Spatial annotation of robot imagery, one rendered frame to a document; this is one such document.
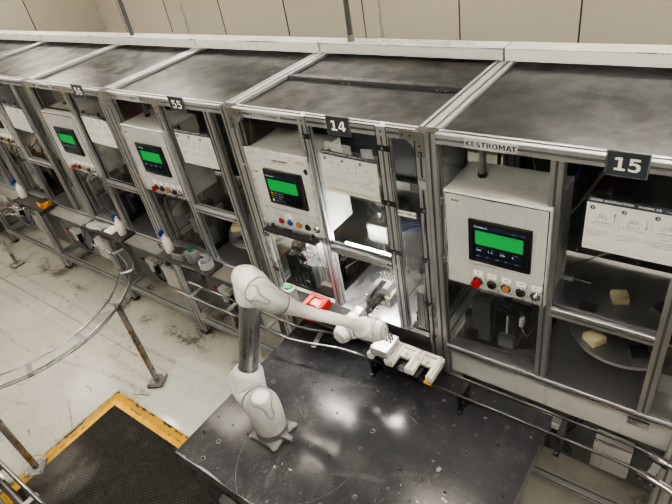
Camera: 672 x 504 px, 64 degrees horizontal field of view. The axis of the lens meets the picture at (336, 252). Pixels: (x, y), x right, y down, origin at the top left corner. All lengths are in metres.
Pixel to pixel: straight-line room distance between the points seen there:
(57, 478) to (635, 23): 5.58
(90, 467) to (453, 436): 2.42
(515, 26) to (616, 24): 0.88
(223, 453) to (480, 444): 1.22
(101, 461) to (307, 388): 1.65
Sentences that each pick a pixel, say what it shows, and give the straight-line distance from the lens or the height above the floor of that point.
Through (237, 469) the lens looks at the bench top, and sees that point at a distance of 2.78.
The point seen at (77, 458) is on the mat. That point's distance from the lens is 4.18.
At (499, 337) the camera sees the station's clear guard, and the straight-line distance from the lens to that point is 2.58.
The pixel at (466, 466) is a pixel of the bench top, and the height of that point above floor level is 0.68.
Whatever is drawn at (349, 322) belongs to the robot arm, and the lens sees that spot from 2.52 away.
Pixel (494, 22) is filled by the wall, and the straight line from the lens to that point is 5.85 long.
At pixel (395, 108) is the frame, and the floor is 2.01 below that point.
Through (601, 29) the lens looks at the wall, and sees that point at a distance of 5.59.
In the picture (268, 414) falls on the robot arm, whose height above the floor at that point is 0.89.
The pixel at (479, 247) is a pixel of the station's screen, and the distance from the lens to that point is 2.21.
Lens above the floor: 2.90
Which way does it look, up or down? 35 degrees down
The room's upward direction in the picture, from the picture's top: 11 degrees counter-clockwise
